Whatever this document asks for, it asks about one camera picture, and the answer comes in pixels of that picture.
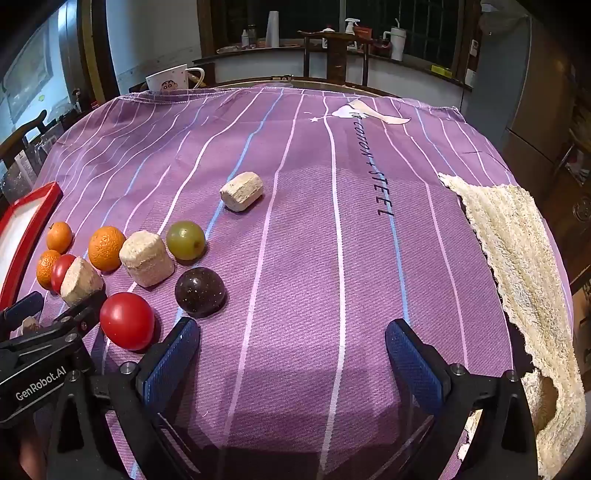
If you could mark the white tumbler with straw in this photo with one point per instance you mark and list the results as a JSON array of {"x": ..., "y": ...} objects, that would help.
[{"x": 397, "y": 44}]

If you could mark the grey refrigerator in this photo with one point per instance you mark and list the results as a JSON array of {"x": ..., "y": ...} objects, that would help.
[{"x": 521, "y": 92}]

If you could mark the cream fluffy towel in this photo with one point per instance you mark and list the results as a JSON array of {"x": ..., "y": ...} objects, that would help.
[{"x": 517, "y": 258}]

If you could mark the stack of white cups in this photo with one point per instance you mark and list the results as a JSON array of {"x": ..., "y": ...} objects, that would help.
[{"x": 273, "y": 28}]

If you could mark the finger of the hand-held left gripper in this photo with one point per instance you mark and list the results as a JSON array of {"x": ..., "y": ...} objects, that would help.
[
  {"x": 21, "y": 310},
  {"x": 78, "y": 318}
]

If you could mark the white cartoon mug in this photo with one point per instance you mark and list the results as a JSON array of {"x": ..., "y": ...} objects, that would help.
[{"x": 171, "y": 78}]

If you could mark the small orange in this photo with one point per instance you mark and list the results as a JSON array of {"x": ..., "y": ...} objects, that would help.
[
  {"x": 45, "y": 273},
  {"x": 59, "y": 237}
]

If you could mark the dark wooden chair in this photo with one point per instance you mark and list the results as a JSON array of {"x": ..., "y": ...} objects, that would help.
[{"x": 334, "y": 50}]

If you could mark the small red tomato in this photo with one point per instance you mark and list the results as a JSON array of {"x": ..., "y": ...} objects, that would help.
[{"x": 61, "y": 273}]

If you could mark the small white bottle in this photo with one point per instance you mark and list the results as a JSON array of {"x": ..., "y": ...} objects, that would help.
[{"x": 244, "y": 38}]

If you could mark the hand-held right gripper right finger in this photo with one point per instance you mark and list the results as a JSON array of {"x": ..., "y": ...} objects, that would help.
[{"x": 415, "y": 364}]

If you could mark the wooden cabinet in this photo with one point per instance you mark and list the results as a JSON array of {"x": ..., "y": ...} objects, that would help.
[{"x": 572, "y": 207}]

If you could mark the dark wooden armchair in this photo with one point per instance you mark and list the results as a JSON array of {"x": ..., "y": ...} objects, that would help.
[{"x": 23, "y": 134}]

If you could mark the large beige fibrous chunk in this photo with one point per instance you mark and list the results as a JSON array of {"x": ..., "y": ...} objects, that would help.
[{"x": 147, "y": 265}]

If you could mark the green grape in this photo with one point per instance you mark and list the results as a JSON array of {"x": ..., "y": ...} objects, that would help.
[{"x": 185, "y": 240}]

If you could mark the white spray bottle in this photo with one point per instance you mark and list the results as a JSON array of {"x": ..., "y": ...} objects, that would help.
[{"x": 351, "y": 28}]

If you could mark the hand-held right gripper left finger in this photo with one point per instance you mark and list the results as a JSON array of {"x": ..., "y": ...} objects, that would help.
[{"x": 171, "y": 364}]

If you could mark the purple striped cloth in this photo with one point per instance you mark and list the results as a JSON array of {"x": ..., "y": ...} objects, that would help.
[{"x": 300, "y": 277}]

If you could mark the large red tomato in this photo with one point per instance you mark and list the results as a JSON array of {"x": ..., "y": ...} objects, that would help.
[{"x": 127, "y": 321}]

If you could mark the dark purple round fruit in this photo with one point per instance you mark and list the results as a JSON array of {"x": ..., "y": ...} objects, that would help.
[{"x": 200, "y": 293}]

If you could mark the large orange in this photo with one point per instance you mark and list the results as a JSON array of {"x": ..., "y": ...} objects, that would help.
[{"x": 107, "y": 248}]

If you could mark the small beige fibrous chunk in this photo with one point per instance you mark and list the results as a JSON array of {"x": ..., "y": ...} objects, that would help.
[{"x": 30, "y": 325}]

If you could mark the red rimmed white tray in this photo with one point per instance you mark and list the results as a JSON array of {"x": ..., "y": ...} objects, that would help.
[{"x": 14, "y": 240}]

